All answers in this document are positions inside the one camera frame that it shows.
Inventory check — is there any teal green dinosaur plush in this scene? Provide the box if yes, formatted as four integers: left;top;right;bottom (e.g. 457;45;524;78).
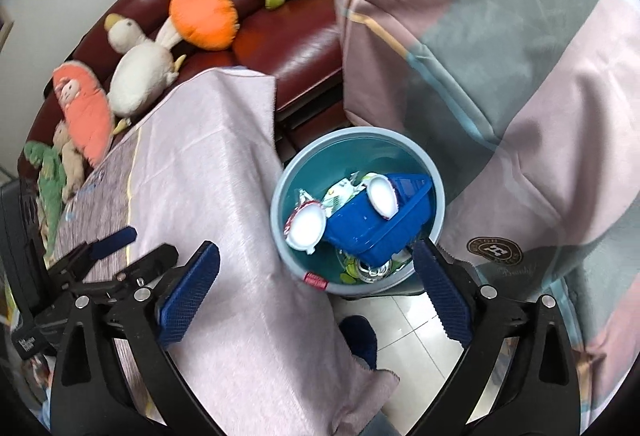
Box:
24;141;68;259

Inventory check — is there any dark blue slipper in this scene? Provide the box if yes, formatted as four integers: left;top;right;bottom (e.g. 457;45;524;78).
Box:
339;315;378;369

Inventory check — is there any blue plastic tray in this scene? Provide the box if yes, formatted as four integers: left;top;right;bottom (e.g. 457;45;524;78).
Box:
324;172;434;267

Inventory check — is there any beige doll plush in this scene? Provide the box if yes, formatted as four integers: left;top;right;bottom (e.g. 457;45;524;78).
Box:
52;121;86;202

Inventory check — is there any white duck plush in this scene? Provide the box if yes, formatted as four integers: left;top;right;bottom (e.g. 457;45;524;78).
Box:
104;13;187;119

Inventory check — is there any teal trash bin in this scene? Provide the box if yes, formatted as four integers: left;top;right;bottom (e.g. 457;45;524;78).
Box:
270;127;447;299

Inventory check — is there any orange carrot bunny plush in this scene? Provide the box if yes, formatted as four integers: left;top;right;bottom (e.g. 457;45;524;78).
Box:
156;0;240;52

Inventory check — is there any pink plaid blanket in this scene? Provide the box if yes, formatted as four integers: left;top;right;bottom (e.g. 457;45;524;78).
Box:
334;0;640;436

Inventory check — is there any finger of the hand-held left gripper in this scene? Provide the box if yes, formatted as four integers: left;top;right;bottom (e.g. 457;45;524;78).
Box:
47;226;138;284
75;243;180;310

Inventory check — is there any pink carrot plush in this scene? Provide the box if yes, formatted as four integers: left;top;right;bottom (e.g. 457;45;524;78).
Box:
52;61;116;168

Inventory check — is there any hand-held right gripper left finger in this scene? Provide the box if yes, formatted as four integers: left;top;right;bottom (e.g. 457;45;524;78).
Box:
49;240;222;436

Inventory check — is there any green white wrapper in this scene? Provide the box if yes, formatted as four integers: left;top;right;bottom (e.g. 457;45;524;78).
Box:
320;171;386;217

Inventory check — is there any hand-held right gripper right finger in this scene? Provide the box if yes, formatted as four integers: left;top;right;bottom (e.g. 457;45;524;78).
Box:
410;239;583;436

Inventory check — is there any dark red leather sofa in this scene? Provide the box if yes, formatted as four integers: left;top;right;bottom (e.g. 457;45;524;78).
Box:
17;0;356;177

